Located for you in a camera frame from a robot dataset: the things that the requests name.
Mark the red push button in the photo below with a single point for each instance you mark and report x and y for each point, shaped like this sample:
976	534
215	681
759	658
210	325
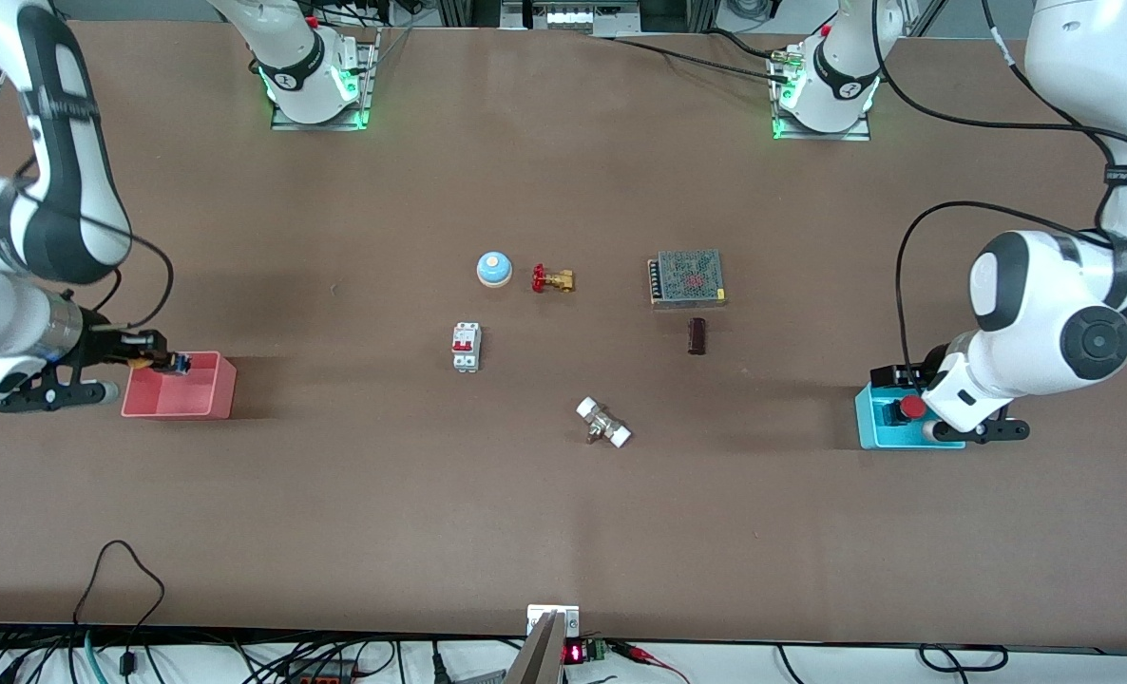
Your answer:
912	407

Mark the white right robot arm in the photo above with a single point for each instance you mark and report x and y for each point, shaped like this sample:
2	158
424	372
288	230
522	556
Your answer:
60	142

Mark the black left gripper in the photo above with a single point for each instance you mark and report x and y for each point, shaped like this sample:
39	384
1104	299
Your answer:
931	362

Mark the metal mesh power supply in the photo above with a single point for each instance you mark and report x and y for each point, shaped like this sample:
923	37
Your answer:
687	278

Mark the pink plastic bin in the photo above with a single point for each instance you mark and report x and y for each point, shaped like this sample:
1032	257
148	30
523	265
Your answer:
183	399

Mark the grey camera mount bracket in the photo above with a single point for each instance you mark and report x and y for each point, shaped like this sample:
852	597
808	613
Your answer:
549	655

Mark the dark brown block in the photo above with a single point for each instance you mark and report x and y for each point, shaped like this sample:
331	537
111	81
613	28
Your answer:
697	336

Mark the aluminium frame rack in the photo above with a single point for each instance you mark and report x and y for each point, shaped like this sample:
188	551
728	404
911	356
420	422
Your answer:
568	17

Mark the blue plastic bin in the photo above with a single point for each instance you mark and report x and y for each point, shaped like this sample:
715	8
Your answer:
872	423

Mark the white circuit breaker red switches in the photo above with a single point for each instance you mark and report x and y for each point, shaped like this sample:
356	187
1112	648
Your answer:
467	347

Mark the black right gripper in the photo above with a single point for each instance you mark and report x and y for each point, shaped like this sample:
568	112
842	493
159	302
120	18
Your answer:
107	346

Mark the red digit display module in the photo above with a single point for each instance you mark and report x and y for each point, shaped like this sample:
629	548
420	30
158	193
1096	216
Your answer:
573	653

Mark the blue dome call bell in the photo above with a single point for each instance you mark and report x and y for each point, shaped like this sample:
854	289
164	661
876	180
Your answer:
494	269

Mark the red clip lead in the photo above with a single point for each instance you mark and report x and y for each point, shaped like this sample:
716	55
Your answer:
644	654

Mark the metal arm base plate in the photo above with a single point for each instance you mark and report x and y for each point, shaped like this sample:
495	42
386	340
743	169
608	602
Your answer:
849	136
366	95

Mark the metal valve white ends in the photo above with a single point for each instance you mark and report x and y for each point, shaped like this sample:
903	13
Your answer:
603	423

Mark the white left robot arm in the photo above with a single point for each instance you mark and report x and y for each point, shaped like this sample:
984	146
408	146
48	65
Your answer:
1048	304

